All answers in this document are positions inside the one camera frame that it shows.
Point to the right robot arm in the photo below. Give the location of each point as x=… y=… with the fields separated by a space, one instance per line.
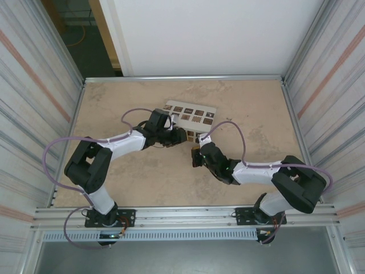
x=256 y=172

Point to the beige box with picture tiles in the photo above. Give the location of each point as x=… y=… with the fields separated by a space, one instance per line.
x=191 y=124

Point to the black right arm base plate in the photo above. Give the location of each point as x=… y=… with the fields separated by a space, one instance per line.
x=242 y=217

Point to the aluminium table side rail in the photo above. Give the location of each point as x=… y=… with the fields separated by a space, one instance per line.
x=303 y=128
x=74 y=114

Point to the wooden door frame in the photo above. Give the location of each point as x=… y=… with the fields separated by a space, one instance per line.
x=105 y=34

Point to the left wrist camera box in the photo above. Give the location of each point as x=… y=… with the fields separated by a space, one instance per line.
x=174 y=120

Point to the wooden furniture post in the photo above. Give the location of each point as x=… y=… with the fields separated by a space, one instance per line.
x=58 y=14

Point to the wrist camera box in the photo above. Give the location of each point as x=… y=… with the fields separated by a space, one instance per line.
x=174 y=120
x=206 y=139

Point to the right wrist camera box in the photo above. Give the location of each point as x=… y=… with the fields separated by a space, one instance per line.
x=206 y=139

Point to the grey metal sheet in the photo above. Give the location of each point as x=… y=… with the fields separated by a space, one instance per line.
x=185 y=257

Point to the aluminium table end rail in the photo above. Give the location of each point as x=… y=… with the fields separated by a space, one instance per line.
x=185 y=77

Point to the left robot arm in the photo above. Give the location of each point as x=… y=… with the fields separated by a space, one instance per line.
x=125 y=142

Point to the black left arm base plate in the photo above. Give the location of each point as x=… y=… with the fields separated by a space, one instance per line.
x=128 y=218

